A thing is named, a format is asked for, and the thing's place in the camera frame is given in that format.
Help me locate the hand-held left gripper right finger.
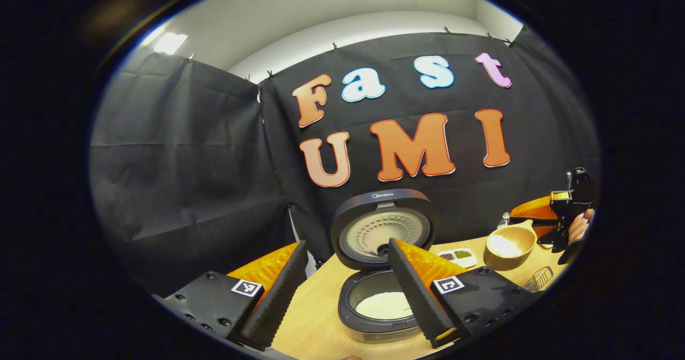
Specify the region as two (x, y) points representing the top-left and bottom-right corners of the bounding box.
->
(387, 237), (537, 350)

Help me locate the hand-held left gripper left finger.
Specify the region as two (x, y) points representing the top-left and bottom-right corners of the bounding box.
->
(155, 240), (310, 353)

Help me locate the heap of white rice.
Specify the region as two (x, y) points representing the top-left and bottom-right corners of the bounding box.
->
(355, 292), (413, 320)
(488, 234), (523, 258)

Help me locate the wooden spoon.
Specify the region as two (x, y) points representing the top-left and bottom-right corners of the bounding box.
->
(483, 220), (538, 271)

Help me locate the black and silver rice cooker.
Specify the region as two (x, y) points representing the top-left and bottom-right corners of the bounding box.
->
(330, 189), (437, 343)

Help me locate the white divided bean dish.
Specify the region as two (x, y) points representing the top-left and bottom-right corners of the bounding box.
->
(438, 248), (478, 269)

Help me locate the black backdrop cloth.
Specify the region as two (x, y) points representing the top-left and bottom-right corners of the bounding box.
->
(88, 26), (603, 296)

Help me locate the ceiling light panel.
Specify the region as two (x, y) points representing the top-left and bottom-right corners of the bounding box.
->
(154, 33), (189, 56)

